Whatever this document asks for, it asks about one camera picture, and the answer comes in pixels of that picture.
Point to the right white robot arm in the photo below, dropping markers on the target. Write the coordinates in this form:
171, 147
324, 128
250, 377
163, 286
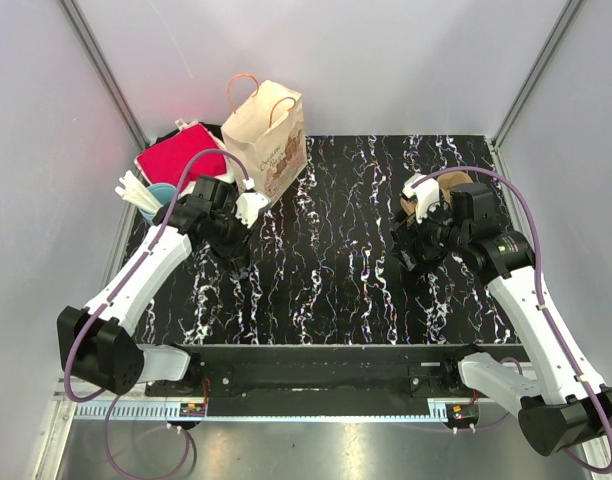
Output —
568, 403

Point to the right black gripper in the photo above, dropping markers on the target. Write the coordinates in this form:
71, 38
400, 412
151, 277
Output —
401, 235

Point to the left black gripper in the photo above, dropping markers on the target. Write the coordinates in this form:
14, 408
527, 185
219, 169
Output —
244, 234

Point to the light blue cup holder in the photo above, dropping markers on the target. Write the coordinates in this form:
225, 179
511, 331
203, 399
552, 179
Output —
156, 197

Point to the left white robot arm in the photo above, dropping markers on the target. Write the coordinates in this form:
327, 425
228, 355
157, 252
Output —
96, 341

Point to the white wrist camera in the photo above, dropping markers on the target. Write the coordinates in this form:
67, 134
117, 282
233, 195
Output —
250, 204
418, 194

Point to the black napkin tray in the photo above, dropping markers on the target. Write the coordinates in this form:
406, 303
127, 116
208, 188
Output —
213, 129

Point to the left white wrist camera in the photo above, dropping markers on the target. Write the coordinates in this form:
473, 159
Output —
250, 204

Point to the red napkin stack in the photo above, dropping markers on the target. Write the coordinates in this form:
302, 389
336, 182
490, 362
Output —
165, 162

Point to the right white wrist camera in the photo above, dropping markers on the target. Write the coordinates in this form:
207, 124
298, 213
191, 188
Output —
418, 194

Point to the white stirrer sticks bundle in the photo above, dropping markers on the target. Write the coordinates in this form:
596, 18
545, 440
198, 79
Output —
132, 190

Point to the black cup stack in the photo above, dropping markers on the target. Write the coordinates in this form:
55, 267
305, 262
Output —
421, 258
235, 259

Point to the aluminium rail frame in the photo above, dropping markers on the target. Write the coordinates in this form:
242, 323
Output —
82, 29

